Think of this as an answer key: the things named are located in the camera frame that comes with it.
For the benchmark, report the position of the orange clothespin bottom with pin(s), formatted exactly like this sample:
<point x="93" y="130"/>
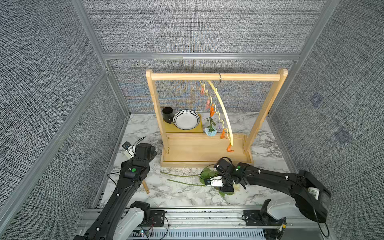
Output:
<point x="229" y="148"/>

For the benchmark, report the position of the wooden clothes rack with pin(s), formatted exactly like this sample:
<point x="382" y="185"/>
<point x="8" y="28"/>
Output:
<point x="196" y="150"/>

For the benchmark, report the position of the black mug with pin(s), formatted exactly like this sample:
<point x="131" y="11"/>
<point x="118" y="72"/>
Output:
<point x="168" y="114"/>

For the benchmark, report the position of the blue flower with stem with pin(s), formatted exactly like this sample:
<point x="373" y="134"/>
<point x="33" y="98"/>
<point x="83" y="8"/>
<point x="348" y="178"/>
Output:
<point x="211" y="131"/>

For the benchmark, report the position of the orange clothespin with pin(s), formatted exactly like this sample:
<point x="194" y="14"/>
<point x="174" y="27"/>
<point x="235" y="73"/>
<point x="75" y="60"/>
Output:
<point x="229" y="148"/>
<point x="223" y="134"/>
<point x="212" y="111"/>

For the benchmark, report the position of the white patterned plate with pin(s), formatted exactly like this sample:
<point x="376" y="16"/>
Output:
<point x="186" y="119"/>

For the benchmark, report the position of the peach rose with stem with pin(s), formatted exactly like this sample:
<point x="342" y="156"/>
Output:
<point x="206" y="173"/>

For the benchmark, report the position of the yellow wavy clothes hanger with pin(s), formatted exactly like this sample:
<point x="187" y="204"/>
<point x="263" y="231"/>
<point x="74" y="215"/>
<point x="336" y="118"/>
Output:
<point x="219" y="116"/>

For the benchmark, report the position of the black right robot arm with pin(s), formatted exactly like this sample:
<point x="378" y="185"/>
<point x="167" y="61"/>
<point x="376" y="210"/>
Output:
<point x="311" y="196"/>

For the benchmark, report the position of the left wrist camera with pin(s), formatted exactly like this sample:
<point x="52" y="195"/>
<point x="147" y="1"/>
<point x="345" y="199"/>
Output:
<point x="127" y="146"/>

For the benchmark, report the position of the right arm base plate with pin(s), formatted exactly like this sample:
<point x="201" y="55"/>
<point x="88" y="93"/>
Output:
<point x="259" y="218"/>

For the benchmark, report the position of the cream rose with stem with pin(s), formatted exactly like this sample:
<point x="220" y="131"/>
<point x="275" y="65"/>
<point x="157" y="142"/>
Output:
<point x="201" y="183"/>

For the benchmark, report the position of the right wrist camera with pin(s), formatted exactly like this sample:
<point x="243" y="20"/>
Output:
<point x="214" y="181"/>

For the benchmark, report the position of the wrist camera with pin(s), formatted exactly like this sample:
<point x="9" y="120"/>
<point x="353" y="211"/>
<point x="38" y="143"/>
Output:
<point x="127" y="146"/>
<point x="214" y="181"/>

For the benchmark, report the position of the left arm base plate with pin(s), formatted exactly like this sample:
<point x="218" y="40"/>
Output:
<point x="156" y="219"/>

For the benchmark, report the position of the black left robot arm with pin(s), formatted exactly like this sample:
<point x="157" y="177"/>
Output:
<point x="132" y="174"/>

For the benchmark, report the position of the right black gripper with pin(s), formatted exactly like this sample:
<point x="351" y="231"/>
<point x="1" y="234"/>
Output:
<point x="225" y="189"/>

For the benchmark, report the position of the wooden stick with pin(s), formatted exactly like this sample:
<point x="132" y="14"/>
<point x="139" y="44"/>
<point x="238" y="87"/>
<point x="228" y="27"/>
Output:
<point x="146" y="187"/>

